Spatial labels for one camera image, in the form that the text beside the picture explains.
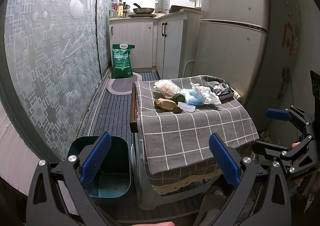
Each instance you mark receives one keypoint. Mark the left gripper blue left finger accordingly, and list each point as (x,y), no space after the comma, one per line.
(92,163)

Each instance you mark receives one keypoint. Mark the silver refrigerator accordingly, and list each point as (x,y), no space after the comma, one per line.
(231,42)

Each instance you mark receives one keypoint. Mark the frosted patterned sliding door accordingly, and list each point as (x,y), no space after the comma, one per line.
(57,52)

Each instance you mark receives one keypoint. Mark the white tissue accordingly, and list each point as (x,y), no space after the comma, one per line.
(205,95)

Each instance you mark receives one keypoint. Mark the walnut shell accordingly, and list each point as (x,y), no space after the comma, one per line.
(177,110)

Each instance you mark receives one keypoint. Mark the frying pan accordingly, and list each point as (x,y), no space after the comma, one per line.
(141,10)

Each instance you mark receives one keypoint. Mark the oval grey floor mat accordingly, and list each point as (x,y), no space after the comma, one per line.
(122,86)

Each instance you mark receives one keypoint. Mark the bottles on counter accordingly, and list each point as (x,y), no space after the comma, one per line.
(119,9)

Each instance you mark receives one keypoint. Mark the brown bread piece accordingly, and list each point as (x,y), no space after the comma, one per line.
(165,104)

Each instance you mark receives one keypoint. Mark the white kitchen cabinet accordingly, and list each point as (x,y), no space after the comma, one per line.
(164,44)

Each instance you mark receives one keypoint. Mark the grey checked tablecloth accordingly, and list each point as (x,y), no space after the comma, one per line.
(172,141)

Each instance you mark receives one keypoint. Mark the wooden table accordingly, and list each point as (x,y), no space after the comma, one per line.
(133,110)

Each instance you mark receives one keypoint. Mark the teal trash bin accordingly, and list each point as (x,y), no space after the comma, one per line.
(113,179)

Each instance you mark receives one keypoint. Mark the green rice bag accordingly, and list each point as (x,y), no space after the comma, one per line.
(121,64)

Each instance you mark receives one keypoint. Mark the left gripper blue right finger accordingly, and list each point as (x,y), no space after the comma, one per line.
(227,159)

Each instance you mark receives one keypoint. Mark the person right hand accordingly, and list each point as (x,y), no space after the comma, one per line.
(298,181)

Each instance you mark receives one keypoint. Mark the bag with beige contents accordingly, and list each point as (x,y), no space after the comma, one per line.
(167,88)

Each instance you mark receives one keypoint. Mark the white plastic cap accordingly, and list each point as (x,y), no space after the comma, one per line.
(186,107)

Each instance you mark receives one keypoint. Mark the green round lid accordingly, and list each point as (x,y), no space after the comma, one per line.
(178,98)

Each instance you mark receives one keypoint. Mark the striped blue floor rug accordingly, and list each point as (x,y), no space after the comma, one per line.
(113,116)

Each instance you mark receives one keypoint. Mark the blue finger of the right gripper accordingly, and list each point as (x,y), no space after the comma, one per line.
(267,150)
(275,114)

